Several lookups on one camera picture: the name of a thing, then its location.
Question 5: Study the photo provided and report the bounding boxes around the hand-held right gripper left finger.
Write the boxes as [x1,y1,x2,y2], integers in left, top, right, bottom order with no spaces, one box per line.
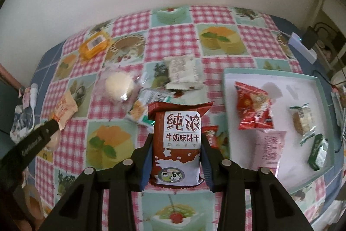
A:
[39,134,154,231]

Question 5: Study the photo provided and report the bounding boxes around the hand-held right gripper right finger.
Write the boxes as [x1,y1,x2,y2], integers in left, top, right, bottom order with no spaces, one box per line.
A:
[201,139,315,231]

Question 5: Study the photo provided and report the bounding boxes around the teal shallow box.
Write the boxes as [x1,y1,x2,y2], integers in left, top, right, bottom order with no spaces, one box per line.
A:
[222,68,336,195]

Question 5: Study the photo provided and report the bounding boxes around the white bun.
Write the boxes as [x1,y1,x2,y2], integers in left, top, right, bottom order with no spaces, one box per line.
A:
[99,63,144,104]

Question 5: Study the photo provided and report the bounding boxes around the dark glass cabinet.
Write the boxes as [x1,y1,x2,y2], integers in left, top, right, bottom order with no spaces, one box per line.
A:
[0,79,19,139]

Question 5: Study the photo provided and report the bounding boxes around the white power strip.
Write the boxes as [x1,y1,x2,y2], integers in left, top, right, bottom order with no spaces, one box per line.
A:
[289,32,318,64]

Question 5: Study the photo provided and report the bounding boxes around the black power adapter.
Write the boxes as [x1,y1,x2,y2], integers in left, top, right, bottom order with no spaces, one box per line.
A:
[301,26,319,49]

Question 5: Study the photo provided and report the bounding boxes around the white charger cable with adapter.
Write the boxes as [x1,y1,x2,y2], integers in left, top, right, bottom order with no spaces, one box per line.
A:
[23,84,38,131]

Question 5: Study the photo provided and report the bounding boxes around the beige small snack packet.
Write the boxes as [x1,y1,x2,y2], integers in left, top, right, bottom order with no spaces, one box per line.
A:
[163,55,204,91]

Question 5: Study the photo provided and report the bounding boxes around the small red candy packet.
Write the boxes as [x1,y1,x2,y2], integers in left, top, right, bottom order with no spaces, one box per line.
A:
[203,125,219,149]

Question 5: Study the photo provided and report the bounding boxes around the pink wooden strip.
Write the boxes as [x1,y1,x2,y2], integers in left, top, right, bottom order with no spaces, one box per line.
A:
[0,63,25,91]

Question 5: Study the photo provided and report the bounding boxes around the crumpled blue and white wrapper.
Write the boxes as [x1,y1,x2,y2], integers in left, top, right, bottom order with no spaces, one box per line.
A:
[9,105,30,142]

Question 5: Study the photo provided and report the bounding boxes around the pink and purple bread packet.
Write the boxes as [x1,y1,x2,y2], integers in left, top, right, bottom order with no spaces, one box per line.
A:
[253,129,287,176]

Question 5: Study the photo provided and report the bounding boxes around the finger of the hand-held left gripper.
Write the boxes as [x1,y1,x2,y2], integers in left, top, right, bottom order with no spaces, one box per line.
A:
[15,119,60,166]

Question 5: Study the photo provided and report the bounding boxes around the small pink candy wrapper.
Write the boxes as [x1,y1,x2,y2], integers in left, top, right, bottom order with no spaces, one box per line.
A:
[18,87,31,107]

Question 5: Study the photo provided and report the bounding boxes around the dark green snack packet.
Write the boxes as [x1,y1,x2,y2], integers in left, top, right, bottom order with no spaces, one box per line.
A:
[308,134,329,172]

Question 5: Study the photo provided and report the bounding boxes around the red snack packet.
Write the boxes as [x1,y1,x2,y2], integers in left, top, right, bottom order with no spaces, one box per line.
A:
[235,81,274,130]

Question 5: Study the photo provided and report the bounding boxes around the clear wafer packet green edges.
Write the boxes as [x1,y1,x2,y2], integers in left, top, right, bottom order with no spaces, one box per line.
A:
[290,103,317,145]

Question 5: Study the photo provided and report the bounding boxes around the brown and white biscuit packet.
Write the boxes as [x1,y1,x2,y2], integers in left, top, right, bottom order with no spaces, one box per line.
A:
[147,101,215,188]

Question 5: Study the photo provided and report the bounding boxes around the white orange snack packet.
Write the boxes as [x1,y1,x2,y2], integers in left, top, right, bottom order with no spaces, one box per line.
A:
[127,87,172,127]

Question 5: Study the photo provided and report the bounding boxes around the orange and pink snack packet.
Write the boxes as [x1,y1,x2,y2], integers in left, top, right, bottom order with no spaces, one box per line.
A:
[51,92,79,130]

